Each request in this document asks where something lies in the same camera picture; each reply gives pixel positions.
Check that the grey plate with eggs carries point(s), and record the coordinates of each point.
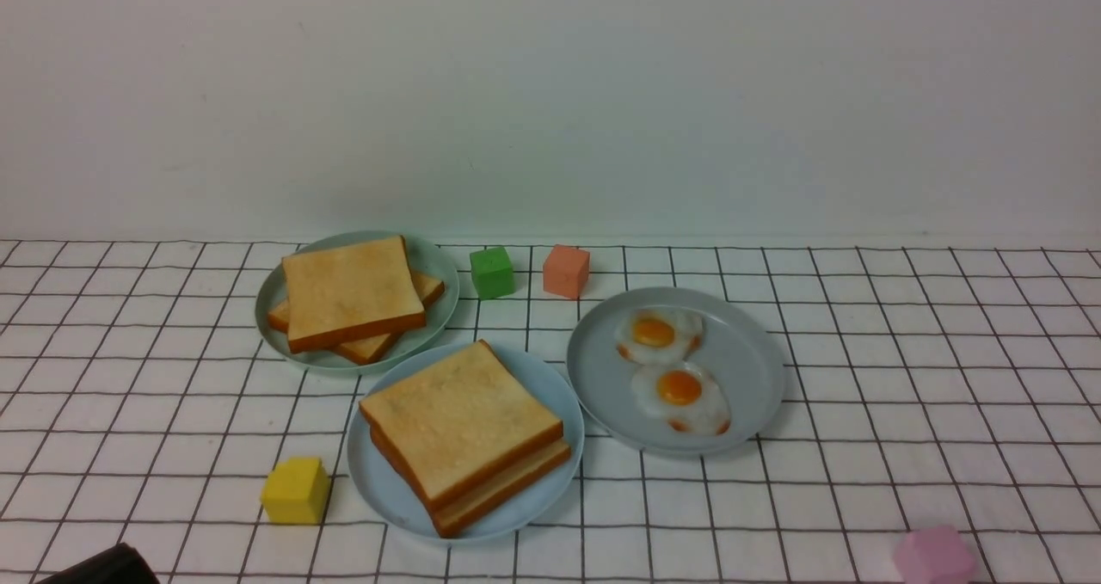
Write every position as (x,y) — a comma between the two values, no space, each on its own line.
(745,361)

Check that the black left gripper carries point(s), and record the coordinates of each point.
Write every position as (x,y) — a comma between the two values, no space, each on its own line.
(120,563)

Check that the front fried egg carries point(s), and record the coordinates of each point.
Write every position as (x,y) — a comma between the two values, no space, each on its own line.
(684,396)

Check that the light blue plate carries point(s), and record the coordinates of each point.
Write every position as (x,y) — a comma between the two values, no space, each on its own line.
(394,501)

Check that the pink cube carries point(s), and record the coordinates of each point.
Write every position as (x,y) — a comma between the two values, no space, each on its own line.
(937,554)

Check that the green plate with bread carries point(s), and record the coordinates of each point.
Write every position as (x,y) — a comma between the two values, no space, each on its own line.
(428,262)

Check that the orange cube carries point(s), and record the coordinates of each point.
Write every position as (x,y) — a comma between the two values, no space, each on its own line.
(566,271)

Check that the fried egg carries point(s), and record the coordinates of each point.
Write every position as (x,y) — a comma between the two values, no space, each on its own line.
(684,396)
(658,335)

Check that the green cube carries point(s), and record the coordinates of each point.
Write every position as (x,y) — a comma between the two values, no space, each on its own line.
(492,273)

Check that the rear fried egg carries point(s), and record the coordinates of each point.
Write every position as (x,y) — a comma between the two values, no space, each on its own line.
(658,335)

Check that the yellow cube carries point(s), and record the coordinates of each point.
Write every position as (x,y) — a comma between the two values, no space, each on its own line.
(296,492)

